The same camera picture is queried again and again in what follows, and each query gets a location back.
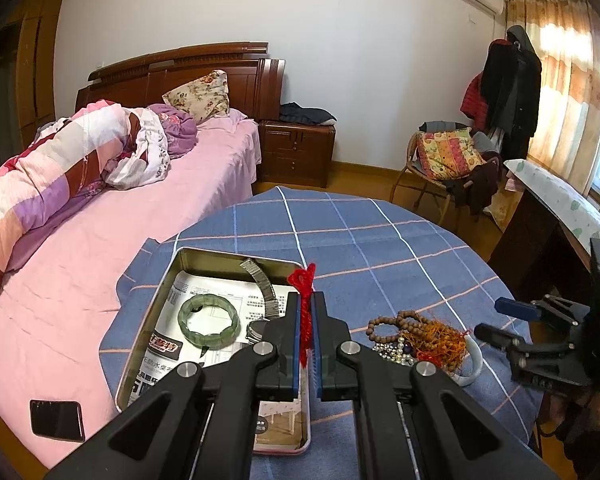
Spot black smartphone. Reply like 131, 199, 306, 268
29, 399, 86, 443

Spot red knotted tassel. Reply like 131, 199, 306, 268
286, 262, 317, 371

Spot wooden nightstand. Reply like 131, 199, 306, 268
257, 120, 337, 189

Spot wooden armchair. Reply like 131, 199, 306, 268
390, 121, 501, 233

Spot wooden bed with pink sheet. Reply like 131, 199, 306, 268
0, 42, 286, 466

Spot floral pillow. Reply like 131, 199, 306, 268
162, 70, 230, 125

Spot colourful patterned cushion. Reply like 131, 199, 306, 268
416, 127, 487, 181

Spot purple blanket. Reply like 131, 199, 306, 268
147, 103, 198, 160

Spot black hanging coat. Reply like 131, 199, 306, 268
480, 25, 543, 161

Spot dark clothes heap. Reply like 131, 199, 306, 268
445, 160, 501, 216

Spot white pearl necklace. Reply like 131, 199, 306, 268
372, 337, 418, 366

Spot white jade bangle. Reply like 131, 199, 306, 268
445, 332, 485, 387

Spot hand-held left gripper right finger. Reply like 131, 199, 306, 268
310, 291, 561, 480

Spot dark folded clothes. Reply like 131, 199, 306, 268
279, 102, 337, 126

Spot red hanging jacket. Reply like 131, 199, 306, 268
461, 72, 486, 121

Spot orange tassel cord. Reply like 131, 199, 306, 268
400, 320, 468, 373

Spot brown wooden bead string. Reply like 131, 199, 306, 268
366, 310, 433, 356

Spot rectangular metal tin box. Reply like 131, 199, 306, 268
115, 246, 312, 456

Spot green jade bracelet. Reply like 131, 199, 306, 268
178, 294, 241, 346

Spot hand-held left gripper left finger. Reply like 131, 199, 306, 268
45, 291, 301, 480

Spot wooden wardrobe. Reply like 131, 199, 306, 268
0, 0, 68, 181

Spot newspaper lining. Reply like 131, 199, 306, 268
125, 270, 308, 448

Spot pink patchwork quilt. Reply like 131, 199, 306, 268
0, 99, 172, 298

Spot white floral desk cover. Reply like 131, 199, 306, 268
502, 159, 600, 261

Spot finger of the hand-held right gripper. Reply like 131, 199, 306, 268
495, 294, 588, 331
474, 322, 593, 390

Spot dark wooden desk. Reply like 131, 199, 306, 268
487, 159, 600, 301

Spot orange patterned curtain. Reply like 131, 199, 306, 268
505, 0, 600, 196

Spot blue checked tablecloth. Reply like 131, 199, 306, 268
100, 186, 546, 480

